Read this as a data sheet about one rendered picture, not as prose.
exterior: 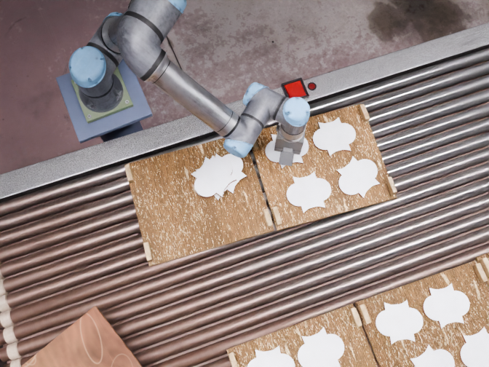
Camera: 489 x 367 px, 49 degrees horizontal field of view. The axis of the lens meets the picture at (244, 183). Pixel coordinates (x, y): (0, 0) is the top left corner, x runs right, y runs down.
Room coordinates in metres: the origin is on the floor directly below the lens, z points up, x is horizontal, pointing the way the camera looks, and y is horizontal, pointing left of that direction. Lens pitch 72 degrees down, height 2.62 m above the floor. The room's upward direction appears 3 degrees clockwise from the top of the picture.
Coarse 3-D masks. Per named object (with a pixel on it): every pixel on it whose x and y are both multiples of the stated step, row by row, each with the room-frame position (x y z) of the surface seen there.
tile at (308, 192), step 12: (300, 180) 0.55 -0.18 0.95; (312, 180) 0.55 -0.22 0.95; (324, 180) 0.55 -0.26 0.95; (288, 192) 0.51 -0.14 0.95; (300, 192) 0.51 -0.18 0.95; (312, 192) 0.51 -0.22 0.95; (324, 192) 0.51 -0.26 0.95; (300, 204) 0.47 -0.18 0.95; (312, 204) 0.47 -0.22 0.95; (324, 204) 0.47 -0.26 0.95
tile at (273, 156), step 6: (270, 144) 0.67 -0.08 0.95; (306, 144) 0.68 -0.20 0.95; (270, 150) 0.65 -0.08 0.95; (306, 150) 0.66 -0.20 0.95; (270, 156) 0.63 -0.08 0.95; (276, 156) 0.63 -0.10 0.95; (294, 156) 0.63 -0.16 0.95; (300, 156) 0.63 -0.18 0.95; (276, 162) 0.61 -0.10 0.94; (294, 162) 0.61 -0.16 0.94; (300, 162) 0.61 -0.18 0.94; (282, 168) 0.59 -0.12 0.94
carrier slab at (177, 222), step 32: (160, 160) 0.59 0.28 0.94; (192, 160) 0.60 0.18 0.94; (160, 192) 0.48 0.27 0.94; (192, 192) 0.49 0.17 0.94; (256, 192) 0.50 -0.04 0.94; (160, 224) 0.38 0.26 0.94; (192, 224) 0.38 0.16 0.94; (224, 224) 0.39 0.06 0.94; (256, 224) 0.40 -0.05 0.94; (160, 256) 0.27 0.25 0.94
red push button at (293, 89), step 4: (288, 84) 0.90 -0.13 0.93; (292, 84) 0.90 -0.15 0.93; (296, 84) 0.91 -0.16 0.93; (300, 84) 0.91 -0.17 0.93; (288, 88) 0.89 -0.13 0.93; (292, 88) 0.89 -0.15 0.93; (296, 88) 0.89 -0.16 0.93; (300, 88) 0.89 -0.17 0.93; (288, 92) 0.87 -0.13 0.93; (292, 92) 0.87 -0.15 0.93; (296, 92) 0.87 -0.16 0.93; (300, 92) 0.88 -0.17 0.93; (304, 92) 0.88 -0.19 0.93; (288, 96) 0.86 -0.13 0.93; (292, 96) 0.86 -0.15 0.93; (296, 96) 0.86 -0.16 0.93; (300, 96) 0.86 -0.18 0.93
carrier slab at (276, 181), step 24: (312, 120) 0.77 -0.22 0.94; (360, 120) 0.78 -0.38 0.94; (264, 144) 0.67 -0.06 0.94; (312, 144) 0.68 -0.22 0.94; (360, 144) 0.69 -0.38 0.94; (264, 168) 0.59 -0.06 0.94; (288, 168) 0.59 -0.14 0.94; (312, 168) 0.60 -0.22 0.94; (336, 168) 0.60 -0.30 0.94; (384, 168) 0.61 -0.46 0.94; (336, 192) 0.52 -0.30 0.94; (384, 192) 0.53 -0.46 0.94; (288, 216) 0.43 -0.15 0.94; (312, 216) 0.43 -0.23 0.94
